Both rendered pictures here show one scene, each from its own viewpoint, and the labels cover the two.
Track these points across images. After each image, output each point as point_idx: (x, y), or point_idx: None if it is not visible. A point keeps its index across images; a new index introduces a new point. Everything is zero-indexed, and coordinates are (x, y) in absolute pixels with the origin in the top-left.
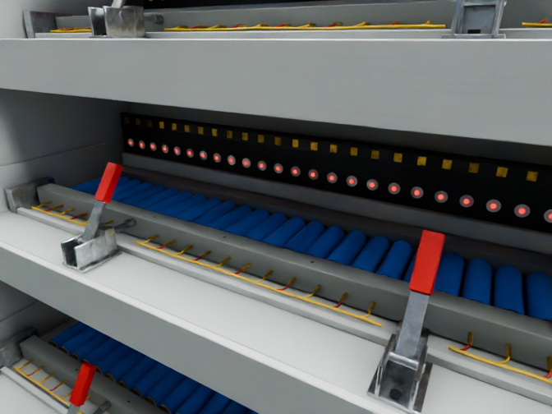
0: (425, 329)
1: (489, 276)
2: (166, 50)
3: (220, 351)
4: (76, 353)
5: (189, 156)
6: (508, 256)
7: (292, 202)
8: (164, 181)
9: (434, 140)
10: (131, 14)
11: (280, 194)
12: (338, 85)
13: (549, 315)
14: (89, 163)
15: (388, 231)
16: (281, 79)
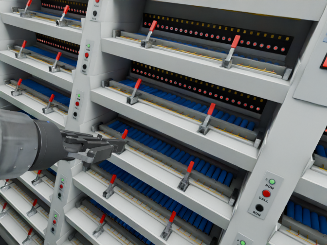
0: (189, 178)
1: (208, 167)
2: (145, 114)
3: (150, 177)
4: (105, 169)
5: None
6: (213, 163)
7: (168, 139)
8: (133, 126)
9: None
10: (136, 97)
11: (165, 136)
12: (178, 133)
13: (214, 177)
14: (110, 115)
15: (190, 152)
16: (168, 129)
